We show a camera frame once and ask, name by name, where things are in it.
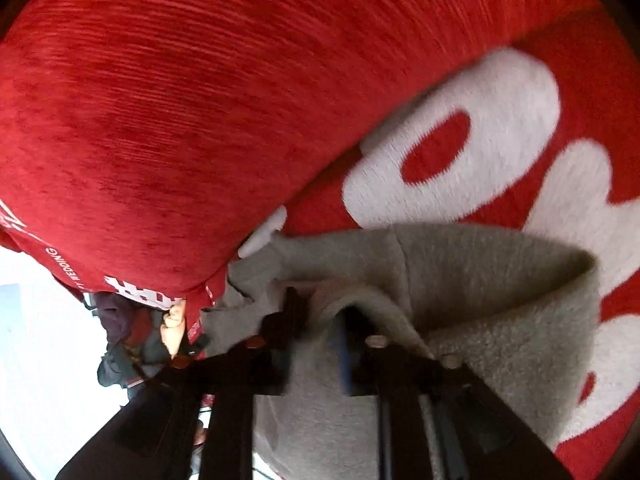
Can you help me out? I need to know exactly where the dark cloth pile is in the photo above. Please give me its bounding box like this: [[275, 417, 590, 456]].
[[94, 292, 173, 392]]

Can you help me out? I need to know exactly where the grey sweater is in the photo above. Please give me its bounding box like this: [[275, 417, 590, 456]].
[[200, 222, 601, 480]]

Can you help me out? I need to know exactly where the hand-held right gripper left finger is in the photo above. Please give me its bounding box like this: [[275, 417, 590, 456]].
[[55, 287, 313, 480]]

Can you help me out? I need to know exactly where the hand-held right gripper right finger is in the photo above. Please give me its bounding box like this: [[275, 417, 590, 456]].
[[327, 305, 576, 480]]

